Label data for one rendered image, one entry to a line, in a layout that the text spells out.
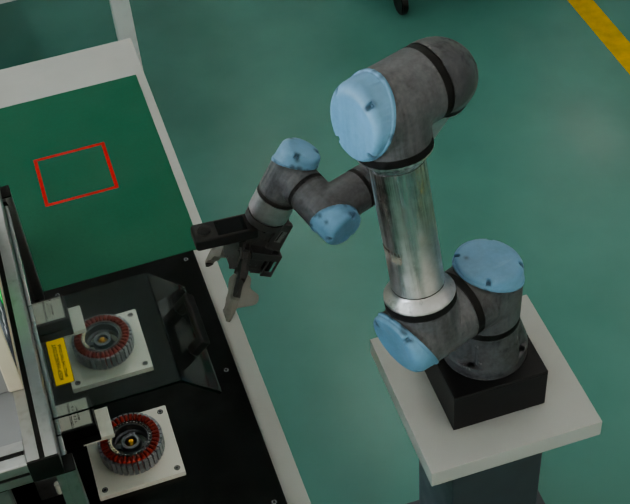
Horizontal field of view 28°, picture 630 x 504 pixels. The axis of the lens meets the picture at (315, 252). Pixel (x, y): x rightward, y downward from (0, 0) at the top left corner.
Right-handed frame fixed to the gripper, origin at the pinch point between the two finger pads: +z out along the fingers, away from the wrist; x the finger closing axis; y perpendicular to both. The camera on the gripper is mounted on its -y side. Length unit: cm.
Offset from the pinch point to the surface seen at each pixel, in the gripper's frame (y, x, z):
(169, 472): -11.3, -31.1, 14.0
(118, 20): 20, 136, 24
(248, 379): 6.5, -14.0, 7.5
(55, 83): -9, 87, 17
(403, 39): 129, 165, 23
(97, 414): -24.0, -22.5, 9.9
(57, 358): -36.0, -24.3, -4.4
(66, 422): -30.3, -25.4, 9.0
